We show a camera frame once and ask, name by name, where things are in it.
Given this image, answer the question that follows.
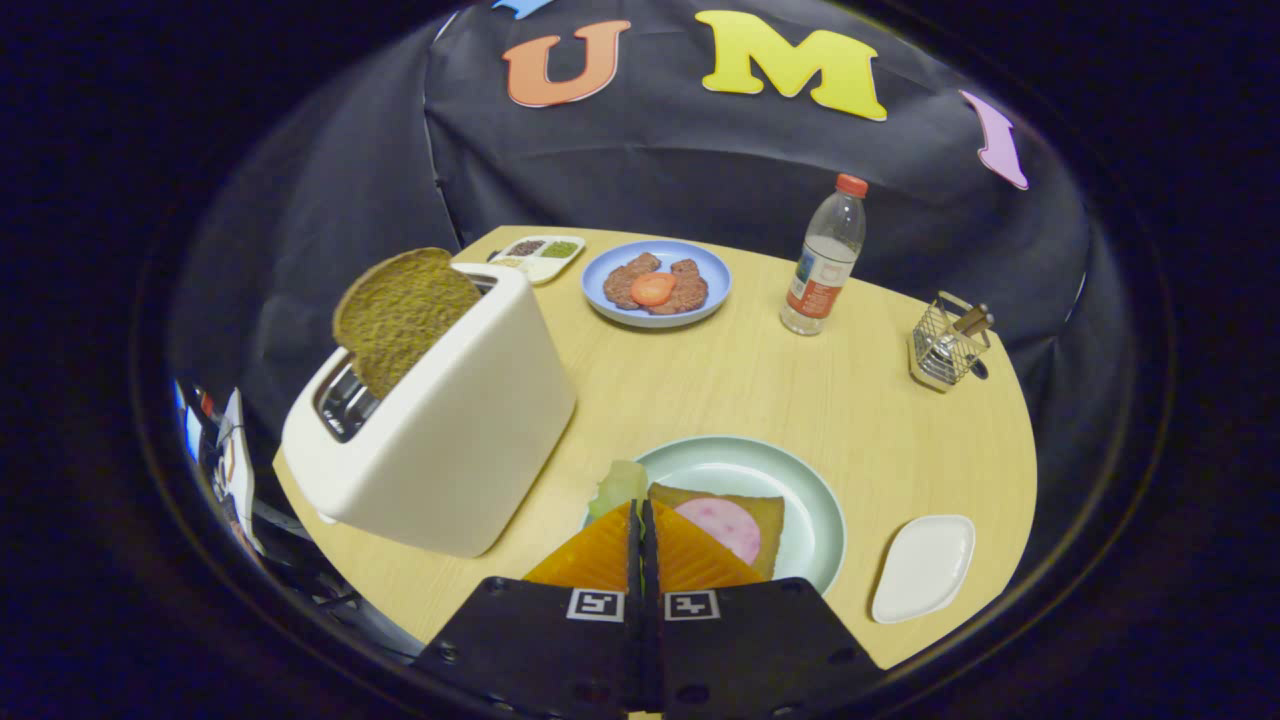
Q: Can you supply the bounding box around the dark toasted bread slice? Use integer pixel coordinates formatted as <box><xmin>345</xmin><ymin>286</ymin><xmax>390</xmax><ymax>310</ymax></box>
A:
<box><xmin>332</xmin><ymin>247</ymin><xmax>483</xmax><ymax>401</ymax></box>

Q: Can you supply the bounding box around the light brown bread slice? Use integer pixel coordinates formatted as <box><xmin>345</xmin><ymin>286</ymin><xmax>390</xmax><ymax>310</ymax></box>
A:
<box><xmin>648</xmin><ymin>483</ymin><xmax>786</xmax><ymax>581</ymax></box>

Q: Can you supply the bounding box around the black backdrop cloth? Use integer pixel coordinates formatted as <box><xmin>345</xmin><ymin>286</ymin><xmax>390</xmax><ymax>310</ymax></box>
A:
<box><xmin>165</xmin><ymin>0</ymin><xmax>1141</xmax><ymax>591</ymax></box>

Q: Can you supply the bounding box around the pale green round plate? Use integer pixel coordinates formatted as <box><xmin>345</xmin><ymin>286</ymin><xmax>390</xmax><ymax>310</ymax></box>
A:
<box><xmin>583</xmin><ymin>436</ymin><xmax>848</xmax><ymax>598</ymax></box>

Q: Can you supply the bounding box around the blue plate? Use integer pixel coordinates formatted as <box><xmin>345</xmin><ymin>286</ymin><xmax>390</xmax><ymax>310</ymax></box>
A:
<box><xmin>581</xmin><ymin>240</ymin><xmax>733</xmax><ymax>329</ymax></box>

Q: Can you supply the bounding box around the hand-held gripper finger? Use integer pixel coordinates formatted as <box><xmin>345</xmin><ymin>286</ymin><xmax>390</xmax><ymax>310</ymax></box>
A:
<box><xmin>641</xmin><ymin>500</ymin><xmax>886</xmax><ymax>720</ymax></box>
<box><xmin>412</xmin><ymin>500</ymin><xmax>643</xmax><ymax>720</ymax></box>

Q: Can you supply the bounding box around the metal wire basket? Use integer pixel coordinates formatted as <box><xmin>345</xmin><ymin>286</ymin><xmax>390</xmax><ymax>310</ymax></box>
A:
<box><xmin>908</xmin><ymin>291</ymin><xmax>996</xmax><ymax>393</ymax></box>

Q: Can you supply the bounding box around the clear bottle with red cap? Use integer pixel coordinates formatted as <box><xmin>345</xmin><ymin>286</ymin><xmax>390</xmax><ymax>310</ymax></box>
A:
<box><xmin>779</xmin><ymin>173</ymin><xmax>869</xmax><ymax>337</ymax></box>

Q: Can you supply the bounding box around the white flat object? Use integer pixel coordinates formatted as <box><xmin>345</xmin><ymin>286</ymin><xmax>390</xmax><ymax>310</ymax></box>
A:
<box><xmin>215</xmin><ymin>388</ymin><xmax>266</xmax><ymax>556</ymax></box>

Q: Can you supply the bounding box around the green lettuce leaf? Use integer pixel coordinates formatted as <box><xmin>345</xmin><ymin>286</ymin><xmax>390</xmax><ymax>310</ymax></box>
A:
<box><xmin>588</xmin><ymin>460</ymin><xmax>649</xmax><ymax>521</ymax></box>

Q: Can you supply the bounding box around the white toaster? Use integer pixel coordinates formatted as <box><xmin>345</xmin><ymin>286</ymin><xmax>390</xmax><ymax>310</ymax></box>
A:
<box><xmin>281</xmin><ymin>262</ymin><xmax>578</xmax><ymax>559</ymax></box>

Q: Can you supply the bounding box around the brown meat patty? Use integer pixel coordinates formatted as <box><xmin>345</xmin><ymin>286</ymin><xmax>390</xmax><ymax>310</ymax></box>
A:
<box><xmin>648</xmin><ymin>259</ymin><xmax>709</xmax><ymax>316</ymax></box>
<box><xmin>603</xmin><ymin>252</ymin><xmax>663</xmax><ymax>311</ymax></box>

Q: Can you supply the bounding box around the pink ham slice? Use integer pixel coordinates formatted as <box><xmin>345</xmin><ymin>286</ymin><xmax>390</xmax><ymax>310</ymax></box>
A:
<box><xmin>674</xmin><ymin>497</ymin><xmax>762</xmax><ymax>566</ymax></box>

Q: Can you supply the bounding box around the small white square plate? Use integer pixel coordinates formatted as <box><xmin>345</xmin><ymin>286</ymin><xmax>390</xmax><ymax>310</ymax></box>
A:
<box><xmin>871</xmin><ymin>515</ymin><xmax>976</xmax><ymax>625</ymax></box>

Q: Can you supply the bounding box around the white divided seasoning tray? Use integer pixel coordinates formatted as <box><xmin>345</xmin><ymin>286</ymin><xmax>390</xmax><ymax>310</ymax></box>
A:
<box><xmin>488</xmin><ymin>235</ymin><xmax>587</xmax><ymax>285</ymax></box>

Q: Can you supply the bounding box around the wooden handled utensil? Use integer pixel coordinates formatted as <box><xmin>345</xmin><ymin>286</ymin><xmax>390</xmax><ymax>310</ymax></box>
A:
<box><xmin>925</xmin><ymin>303</ymin><xmax>996</xmax><ymax>361</ymax></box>

